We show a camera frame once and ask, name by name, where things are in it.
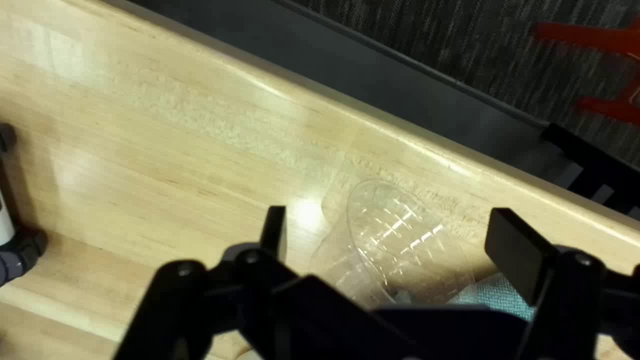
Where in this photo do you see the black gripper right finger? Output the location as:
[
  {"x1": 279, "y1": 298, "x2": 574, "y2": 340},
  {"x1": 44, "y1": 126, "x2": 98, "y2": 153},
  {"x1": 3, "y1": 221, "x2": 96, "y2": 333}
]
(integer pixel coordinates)
[{"x1": 485, "y1": 206, "x2": 640, "y2": 360}]

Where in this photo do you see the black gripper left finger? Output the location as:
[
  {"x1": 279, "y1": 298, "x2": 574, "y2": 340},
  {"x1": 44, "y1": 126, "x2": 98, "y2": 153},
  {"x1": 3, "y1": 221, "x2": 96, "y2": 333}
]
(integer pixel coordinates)
[{"x1": 113, "y1": 203, "x2": 376, "y2": 360}]

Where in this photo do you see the teal cloth towel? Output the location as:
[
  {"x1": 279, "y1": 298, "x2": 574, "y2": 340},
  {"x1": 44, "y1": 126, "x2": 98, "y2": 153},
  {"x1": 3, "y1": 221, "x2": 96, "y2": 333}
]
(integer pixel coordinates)
[{"x1": 453, "y1": 269, "x2": 539, "y2": 323}]

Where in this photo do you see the clear plastic measuring cup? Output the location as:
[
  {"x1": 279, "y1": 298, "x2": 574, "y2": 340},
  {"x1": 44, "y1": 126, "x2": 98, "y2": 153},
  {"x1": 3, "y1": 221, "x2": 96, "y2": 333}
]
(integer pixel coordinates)
[{"x1": 307, "y1": 176, "x2": 470, "y2": 309}]

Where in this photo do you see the small white cup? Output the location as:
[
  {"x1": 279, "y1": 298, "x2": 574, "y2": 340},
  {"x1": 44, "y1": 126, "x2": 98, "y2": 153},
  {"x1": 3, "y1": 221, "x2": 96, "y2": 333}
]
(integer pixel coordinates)
[{"x1": 0, "y1": 121, "x2": 50, "y2": 288}]

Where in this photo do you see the wooden stool with orange legs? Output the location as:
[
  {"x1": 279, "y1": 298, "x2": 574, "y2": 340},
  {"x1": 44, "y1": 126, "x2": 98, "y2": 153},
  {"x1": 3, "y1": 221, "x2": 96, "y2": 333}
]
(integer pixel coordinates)
[{"x1": 531, "y1": 17, "x2": 640, "y2": 128}]

